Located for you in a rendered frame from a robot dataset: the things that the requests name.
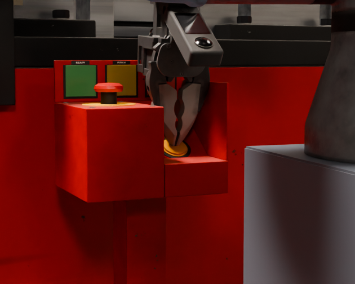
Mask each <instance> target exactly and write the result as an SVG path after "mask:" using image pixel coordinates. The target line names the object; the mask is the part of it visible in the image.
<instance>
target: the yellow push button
mask: <svg viewBox="0 0 355 284"><path fill-rule="evenodd" d="M164 151H165V152H166V153H167V154H169V155H171V156H176V157H180V156H183V155H185V154H186V153H187V151H188V148H187V146H186V145H185V144H184V143H183V142H181V144H180V145H179V146H171V145H170V144H169V143H168V141H167V140H164Z"/></svg>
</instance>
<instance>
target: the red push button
mask: <svg viewBox="0 0 355 284"><path fill-rule="evenodd" d="M94 90H95V92H101V104H117V92H122V91H123V86H122V85H121V84H120V83H98V84H96V85H95V86H94Z"/></svg>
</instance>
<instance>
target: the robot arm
mask: <svg viewBox="0 0 355 284"><path fill-rule="evenodd" d="M147 1H150V3H151V4H154V10H153V28H152V29H151V30H150V33H149V35H139V36H138V51H137V71H138V72H141V73H142V74H143V76H146V79H145V81H146V87H147V91H148V94H149V96H150V98H151V100H152V102H151V105H155V106H160V107H164V137H165V139H166V140H167V141H168V143H169V144H170V145H171V146H179V145H180V144H181V142H182V141H183V140H184V138H185V137H186V136H187V134H188V132H189V131H190V129H191V127H192V126H193V124H194V121H195V120H196V117H197V115H198V112H200V110H201V108H202V105H203V103H204V100H205V98H206V96H207V93H208V90H209V86H210V73H209V67H210V66H219V65H220V64H221V60H222V57H223V50H222V48H221V46H220V45H219V43H218V41H217V40H216V38H215V36H214V34H213V33H212V31H211V29H210V28H209V26H208V24H207V23H206V21H205V19H204V18H203V16H202V14H201V12H200V11H199V9H198V7H201V6H203V5H204V4H280V5H331V45H330V51H329V54H328V56H327V59H326V62H325V66H324V68H323V71H322V74H321V77H320V80H319V83H318V86H317V89H316V92H315V94H314V98H313V101H312V104H311V106H310V110H309V113H308V116H307V119H306V121H305V130H304V153H305V154H307V155H309V156H312V157H316V158H320V159H326V160H331V161H338V162H346V163H355V0H147ZM189 6H190V7H189ZM152 30H153V32H152ZM140 51H141V64H140ZM174 77H184V80H183V82H182V85H181V88H179V90H178V99H177V91H176V90H175V89H174V88H173V87H171V86H170V85H168V84H167V82H171V81H172V80H173V78H174ZM176 118H177V119H178V125H177V128H175V122H176Z"/></svg>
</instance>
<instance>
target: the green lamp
mask: <svg viewBox="0 0 355 284"><path fill-rule="evenodd" d="M95 85H96V65H66V66H65V96H66V97H78V96H96V92H95V90H94V86H95Z"/></svg>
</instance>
